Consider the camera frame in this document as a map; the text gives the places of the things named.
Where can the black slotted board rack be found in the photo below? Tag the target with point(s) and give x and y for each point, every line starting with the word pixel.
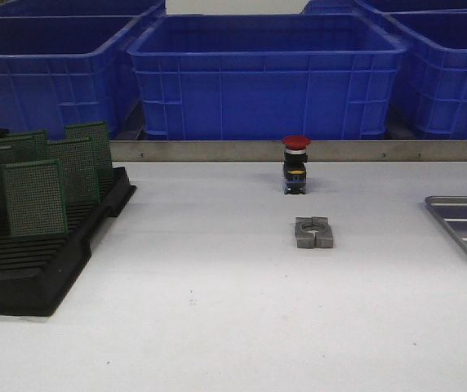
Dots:
pixel 36 272

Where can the red emergency stop button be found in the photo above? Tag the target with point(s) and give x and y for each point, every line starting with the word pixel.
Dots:
pixel 295 158

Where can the grey metal clamp block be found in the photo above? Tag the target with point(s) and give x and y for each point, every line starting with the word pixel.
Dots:
pixel 313 232

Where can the blue plastic bin centre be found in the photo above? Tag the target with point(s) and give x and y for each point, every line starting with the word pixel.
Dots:
pixel 326 77

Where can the blue plastic bin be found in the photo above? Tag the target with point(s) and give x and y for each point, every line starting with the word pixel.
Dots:
pixel 430 91
pixel 326 77
pixel 56 71

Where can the blue bin back right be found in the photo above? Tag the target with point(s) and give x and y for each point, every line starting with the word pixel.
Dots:
pixel 383 6

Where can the blue plastic bin right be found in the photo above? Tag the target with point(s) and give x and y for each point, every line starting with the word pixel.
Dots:
pixel 430 91

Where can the blue plastic bin left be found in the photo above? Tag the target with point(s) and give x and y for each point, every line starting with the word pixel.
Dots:
pixel 56 71

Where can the blue bin back left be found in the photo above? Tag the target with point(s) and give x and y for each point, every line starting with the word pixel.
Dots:
pixel 81 8

